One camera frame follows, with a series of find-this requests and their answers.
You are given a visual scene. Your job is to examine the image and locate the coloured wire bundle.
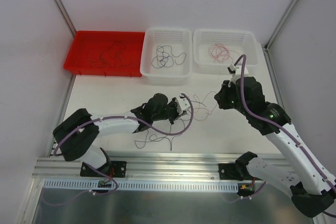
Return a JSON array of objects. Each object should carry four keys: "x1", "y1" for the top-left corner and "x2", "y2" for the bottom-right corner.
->
[{"x1": 134, "y1": 115, "x2": 192, "y2": 151}]

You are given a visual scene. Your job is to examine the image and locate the long red wire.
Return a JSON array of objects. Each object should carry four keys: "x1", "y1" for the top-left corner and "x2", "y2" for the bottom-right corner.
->
[{"x1": 209, "y1": 43, "x2": 232, "y2": 65}]

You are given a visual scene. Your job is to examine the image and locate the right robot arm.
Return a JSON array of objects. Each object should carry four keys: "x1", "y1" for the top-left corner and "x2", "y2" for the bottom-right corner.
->
[{"x1": 214, "y1": 77, "x2": 335, "y2": 218}]

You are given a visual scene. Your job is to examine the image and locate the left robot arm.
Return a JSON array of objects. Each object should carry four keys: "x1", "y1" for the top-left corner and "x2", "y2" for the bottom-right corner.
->
[{"x1": 52, "y1": 93, "x2": 191, "y2": 176}]

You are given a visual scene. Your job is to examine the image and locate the white right mesh basket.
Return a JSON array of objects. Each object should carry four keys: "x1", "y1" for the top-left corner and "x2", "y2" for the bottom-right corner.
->
[{"x1": 193, "y1": 29, "x2": 261, "y2": 75}]

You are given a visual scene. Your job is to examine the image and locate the white mesh basket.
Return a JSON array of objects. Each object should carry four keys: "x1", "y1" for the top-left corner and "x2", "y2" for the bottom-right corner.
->
[
  {"x1": 193, "y1": 29, "x2": 261, "y2": 75},
  {"x1": 140, "y1": 27, "x2": 192, "y2": 86}
]

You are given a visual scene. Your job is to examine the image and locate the white middle mesh basket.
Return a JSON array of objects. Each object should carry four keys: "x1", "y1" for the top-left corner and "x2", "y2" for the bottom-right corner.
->
[{"x1": 140, "y1": 27, "x2": 192, "y2": 86}]

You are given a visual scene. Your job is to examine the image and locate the red plastic tray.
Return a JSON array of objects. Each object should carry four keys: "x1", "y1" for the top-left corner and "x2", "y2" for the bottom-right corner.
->
[{"x1": 64, "y1": 30, "x2": 145, "y2": 77}]

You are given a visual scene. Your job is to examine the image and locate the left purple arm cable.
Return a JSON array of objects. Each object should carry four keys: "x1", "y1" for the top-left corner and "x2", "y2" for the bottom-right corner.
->
[{"x1": 54, "y1": 93, "x2": 195, "y2": 156}]

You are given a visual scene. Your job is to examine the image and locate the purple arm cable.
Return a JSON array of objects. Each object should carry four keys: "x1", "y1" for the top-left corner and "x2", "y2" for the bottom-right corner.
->
[
  {"x1": 233, "y1": 54, "x2": 336, "y2": 218},
  {"x1": 54, "y1": 93, "x2": 195, "y2": 156}
]

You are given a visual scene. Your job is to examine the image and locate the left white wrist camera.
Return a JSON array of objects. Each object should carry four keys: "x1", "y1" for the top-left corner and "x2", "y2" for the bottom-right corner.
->
[{"x1": 175, "y1": 93, "x2": 191, "y2": 115}]

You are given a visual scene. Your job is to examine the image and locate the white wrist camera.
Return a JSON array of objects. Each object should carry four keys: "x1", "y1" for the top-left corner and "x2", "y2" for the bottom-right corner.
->
[
  {"x1": 228, "y1": 64, "x2": 249, "y2": 87},
  {"x1": 175, "y1": 93, "x2": 191, "y2": 115}
]

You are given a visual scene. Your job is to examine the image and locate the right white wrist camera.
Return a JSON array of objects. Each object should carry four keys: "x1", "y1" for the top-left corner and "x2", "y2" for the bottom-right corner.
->
[{"x1": 228, "y1": 64, "x2": 249, "y2": 87}]

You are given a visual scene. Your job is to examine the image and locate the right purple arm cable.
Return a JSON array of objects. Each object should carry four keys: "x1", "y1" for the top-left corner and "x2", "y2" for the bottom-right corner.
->
[{"x1": 233, "y1": 54, "x2": 336, "y2": 218}]

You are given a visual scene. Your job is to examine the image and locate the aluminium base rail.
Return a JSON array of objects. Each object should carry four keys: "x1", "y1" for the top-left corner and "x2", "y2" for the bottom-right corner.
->
[{"x1": 34, "y1": 151, "x2": 295, "y2": 185}]

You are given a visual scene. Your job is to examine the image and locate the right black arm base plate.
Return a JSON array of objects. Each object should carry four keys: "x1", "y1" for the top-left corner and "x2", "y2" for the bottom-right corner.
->
[{"x1": 218, "y1": 163, "x2": 240, "y2": 180}]

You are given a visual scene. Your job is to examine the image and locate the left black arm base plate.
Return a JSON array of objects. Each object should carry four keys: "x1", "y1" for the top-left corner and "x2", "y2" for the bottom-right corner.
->
[{"x1": 80, "y1": 161, "x2": 127, "y2": 178}]

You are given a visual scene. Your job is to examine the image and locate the white slotted cable duct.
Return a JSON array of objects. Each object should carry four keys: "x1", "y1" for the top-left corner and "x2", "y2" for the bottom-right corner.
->
[{"x1": 43, "y1": 179, "x2": 238, "y2": 193}]

